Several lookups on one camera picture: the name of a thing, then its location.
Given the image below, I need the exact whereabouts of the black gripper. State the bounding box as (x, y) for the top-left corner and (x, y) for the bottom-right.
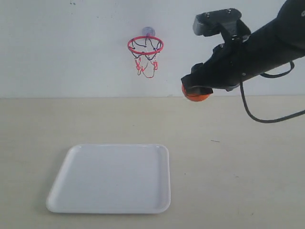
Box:
(181, 39), (256, 94)

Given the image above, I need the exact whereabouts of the small orange basketball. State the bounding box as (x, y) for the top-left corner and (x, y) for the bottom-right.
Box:
(182, 85), (210, 102)

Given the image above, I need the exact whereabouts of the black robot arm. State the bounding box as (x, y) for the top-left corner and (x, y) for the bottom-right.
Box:
(181, 0), (305, 94)

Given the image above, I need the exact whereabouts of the red mini basketball hoop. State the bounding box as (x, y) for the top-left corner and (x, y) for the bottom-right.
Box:
(127, 33), (164, 79)

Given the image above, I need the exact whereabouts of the clear suction cup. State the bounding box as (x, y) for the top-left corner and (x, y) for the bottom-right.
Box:
(142, 26), (155, 36)

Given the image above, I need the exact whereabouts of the white plastic tray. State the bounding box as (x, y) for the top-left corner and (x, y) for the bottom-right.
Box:
(46, 144), (171, 214)

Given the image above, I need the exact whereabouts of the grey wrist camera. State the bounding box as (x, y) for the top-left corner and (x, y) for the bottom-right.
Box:
(193, 8), (251, 42)

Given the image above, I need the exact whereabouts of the black cable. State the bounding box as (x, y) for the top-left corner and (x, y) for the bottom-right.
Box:
(239, 61), (305, 124)

